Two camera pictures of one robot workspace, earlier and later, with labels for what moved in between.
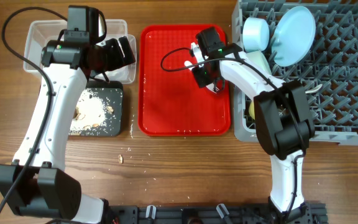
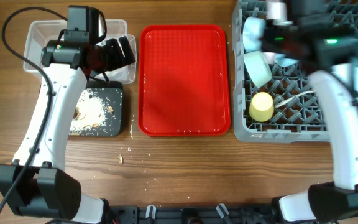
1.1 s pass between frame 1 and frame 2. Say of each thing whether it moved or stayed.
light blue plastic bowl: stayed
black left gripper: stayed
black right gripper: moved
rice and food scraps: stayed
